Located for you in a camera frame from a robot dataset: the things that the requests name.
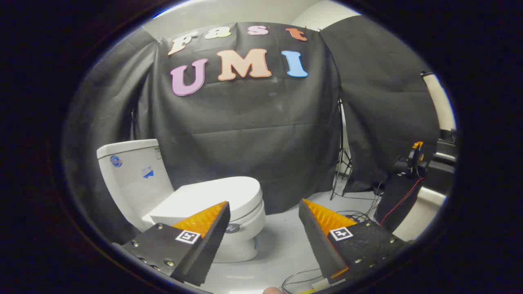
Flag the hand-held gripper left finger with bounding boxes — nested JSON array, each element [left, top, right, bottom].
[[122, 200, 231, 287]]

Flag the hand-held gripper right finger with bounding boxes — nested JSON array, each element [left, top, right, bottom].
[[298, 198, 409, 289]]

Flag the white toilet lid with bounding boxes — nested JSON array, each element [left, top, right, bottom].
[[149, 176, 264, 226]]

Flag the white ceramic toilet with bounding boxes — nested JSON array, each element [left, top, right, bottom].
[[97, 139, 267, 264]]

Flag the dark cloth covered table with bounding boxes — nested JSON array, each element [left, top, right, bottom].
[[374, 174, 425, 233]]

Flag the black tripod light stand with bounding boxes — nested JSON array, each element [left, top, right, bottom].
[[330, 98, 353, 200]]

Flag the orange and black spare gripper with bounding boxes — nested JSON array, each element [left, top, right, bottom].
[[393, 141, 428, 178]]

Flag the black backdrop cloth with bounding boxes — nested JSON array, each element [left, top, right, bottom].
[[63, 16, 441, 245]]

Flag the dark equipment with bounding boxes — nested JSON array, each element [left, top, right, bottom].
[[425, 138, 456, 194]]

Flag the thin red cable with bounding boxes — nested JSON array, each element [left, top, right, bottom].
[[379, 177, 425, 226]]

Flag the white cylindrical post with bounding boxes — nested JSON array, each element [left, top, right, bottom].
[[421, 71, 456, 131]]

